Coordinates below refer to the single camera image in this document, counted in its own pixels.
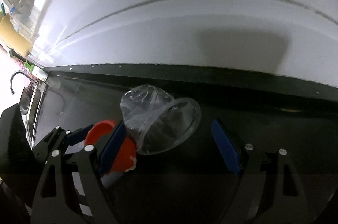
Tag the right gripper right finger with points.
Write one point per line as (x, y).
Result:
(266, 189)

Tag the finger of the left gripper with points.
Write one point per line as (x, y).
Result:
(79, 135)
(55, 140)

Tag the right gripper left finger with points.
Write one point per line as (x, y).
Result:
(72, 190)

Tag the red silicone cup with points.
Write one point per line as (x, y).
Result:
(116, 150)

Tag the clear plastic cup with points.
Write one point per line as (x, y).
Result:
(156, 120)

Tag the steel sink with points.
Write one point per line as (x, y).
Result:
(30, 104)

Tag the chrome faucet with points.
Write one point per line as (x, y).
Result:
(19, 80)

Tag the green pump soap bottle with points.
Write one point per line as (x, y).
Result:
(36, 71)

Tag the yellow plastic pitcher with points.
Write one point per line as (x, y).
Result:
(12, 38)

